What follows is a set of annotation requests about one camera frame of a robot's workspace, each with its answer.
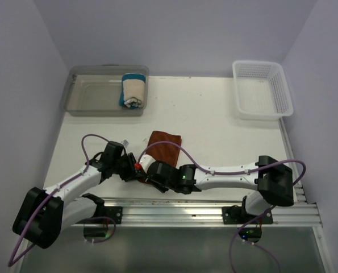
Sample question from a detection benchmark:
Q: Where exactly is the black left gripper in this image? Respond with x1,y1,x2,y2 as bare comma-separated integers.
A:
112,152,145,181

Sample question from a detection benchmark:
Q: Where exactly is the rust orange towel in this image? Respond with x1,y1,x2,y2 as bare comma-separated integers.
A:
143,130,182,168

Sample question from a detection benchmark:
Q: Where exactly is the blue beige Doraemon towel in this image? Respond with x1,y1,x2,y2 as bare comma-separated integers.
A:
118,73,146,109

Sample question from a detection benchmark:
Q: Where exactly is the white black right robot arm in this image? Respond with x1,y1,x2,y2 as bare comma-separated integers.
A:
139,155,294,224

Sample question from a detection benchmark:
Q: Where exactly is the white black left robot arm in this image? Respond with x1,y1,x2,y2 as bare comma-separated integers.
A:
12,153,138,249

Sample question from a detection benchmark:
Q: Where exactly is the grey translucent plastic bin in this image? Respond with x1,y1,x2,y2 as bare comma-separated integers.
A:
60,65,149,117

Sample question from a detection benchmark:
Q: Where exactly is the white plastic mesh basket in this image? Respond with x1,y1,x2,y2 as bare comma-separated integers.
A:
232,60,294,121

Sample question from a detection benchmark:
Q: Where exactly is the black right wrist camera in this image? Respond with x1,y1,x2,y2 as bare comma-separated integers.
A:
147,161,176,184

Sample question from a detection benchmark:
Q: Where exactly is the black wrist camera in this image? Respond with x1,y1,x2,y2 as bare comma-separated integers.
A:
147,161,176,184
100,141,125,165

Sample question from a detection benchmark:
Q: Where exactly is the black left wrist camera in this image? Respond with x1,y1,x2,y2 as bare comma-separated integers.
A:
100,141,125,165

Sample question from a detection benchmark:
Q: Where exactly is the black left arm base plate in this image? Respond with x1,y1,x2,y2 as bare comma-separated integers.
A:
93,206,123,225

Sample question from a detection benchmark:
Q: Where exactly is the aluminium extrusion rail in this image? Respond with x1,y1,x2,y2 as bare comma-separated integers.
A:
72,196,320,228

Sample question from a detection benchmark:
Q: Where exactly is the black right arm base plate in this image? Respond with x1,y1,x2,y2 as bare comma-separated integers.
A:
222,205,274,225

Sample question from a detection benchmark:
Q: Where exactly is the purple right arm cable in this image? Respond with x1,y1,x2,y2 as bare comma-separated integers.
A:
136,141,306,273

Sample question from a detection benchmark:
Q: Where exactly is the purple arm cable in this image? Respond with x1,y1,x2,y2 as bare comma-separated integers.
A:
136,141,306,273
8,133,112,267

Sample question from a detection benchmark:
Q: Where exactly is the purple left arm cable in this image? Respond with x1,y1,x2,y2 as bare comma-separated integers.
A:
8,133,112,267

